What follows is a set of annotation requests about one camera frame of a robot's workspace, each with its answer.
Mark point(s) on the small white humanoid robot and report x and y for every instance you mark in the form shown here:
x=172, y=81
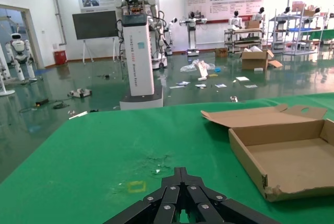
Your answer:
x=171, y=32

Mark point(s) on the cardboard box with torn edge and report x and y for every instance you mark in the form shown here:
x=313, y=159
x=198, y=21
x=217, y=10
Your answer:
x=292, y=164

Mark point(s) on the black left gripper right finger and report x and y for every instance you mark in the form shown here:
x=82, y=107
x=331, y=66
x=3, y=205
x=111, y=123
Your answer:
x=198, y=198

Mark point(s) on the grey metal shelf rack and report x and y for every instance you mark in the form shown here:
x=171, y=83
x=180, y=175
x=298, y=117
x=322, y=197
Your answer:
x=295, y=38

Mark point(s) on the black display screen on stand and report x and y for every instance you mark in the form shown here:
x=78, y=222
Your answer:
x=94, y=24

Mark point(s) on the closed cardboard box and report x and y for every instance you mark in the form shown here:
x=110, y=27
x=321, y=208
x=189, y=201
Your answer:
x=251, y=24

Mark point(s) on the white humanoid robot black head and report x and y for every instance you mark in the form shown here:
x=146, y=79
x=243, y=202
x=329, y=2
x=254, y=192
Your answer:
x=258, y=16
x=235, y=21

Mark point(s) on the white pedestal robot with arms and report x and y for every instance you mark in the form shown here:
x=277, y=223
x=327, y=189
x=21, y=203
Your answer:
x=138, y=59

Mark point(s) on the blue white booklet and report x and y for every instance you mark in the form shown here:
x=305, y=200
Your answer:
x=201, y=85
x=183, y=83
x=220, y=85

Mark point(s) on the metal workbench with shelves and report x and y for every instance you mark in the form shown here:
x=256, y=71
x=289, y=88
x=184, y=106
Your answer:
x=244, y=40

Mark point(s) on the grey metal bracket part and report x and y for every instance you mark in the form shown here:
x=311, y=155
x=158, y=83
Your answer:
x=79, y=93

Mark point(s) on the green tablecloth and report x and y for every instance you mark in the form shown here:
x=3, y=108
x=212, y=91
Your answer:
x=91, y=151

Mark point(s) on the grey wall pipe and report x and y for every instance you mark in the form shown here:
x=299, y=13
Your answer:
x=58, y=12

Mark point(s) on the red bin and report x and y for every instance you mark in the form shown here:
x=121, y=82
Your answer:
x=60, y=57

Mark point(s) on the white humanoid robot with legs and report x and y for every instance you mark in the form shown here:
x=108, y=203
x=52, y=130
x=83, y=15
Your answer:
x=19, y=54

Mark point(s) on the green covered table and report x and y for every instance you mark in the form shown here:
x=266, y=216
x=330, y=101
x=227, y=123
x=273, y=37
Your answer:
x=323, y=36

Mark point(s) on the white round base stand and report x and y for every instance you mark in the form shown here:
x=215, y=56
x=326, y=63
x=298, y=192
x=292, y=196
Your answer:
x=4, y=88

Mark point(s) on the small printed cardboard box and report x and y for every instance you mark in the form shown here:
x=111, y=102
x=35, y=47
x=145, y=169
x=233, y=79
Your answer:
x=221, y=52

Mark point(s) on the upright white carton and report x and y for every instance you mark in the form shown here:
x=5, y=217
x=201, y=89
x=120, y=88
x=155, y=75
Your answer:
x=201, y=71

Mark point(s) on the white stick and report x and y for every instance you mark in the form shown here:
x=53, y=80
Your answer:
x=77, y=115

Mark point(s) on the small shiny metal piece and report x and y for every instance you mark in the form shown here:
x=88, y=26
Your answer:
x=233, y=98

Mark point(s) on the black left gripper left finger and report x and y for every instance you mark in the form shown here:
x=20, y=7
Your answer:
x=167, y=198

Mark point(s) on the white robot with spread arms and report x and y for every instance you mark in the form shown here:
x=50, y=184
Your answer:
x=192, y=33

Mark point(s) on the white flat paper pack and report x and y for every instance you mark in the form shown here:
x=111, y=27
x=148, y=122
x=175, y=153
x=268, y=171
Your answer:
x=242, y=79

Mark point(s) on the large open cardboard box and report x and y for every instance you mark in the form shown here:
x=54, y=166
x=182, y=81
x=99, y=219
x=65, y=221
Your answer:
x=254, y=60

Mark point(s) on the clear plastic bag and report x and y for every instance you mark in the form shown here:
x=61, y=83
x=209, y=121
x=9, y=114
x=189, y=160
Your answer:
x=188, y=68

